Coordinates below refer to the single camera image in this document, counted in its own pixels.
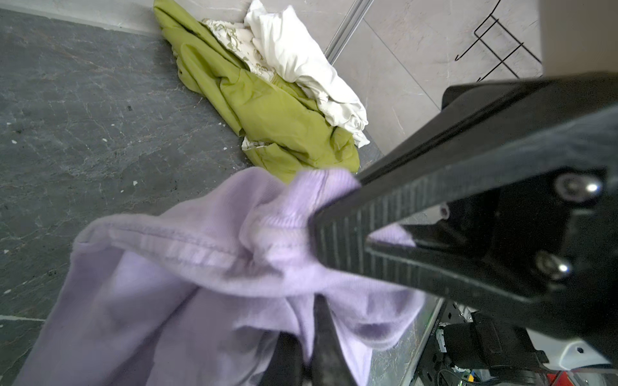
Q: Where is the purple cloth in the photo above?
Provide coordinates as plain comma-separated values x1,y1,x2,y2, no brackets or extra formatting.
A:
15,167,426,385

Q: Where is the black wire hook rack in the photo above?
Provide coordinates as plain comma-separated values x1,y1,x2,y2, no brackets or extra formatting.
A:
453,1,543,82

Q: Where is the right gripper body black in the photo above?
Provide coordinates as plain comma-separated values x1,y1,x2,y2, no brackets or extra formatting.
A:
357,74,617,363

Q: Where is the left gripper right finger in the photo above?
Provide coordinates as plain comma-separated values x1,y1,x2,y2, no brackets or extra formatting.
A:
311,295,357,386

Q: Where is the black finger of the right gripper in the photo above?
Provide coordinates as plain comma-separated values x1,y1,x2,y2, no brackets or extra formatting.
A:
363,238,546,309
310,106,617,256

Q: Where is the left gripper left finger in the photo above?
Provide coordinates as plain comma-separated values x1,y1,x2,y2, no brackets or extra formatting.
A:
260,333,304,386

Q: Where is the green cloth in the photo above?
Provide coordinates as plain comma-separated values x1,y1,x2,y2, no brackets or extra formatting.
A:
153,1,360,183

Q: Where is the floral patterned white cloth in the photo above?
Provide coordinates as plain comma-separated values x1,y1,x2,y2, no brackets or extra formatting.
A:
201,19,276,83

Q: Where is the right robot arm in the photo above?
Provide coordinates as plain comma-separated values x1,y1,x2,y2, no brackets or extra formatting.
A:
309,73,617,385

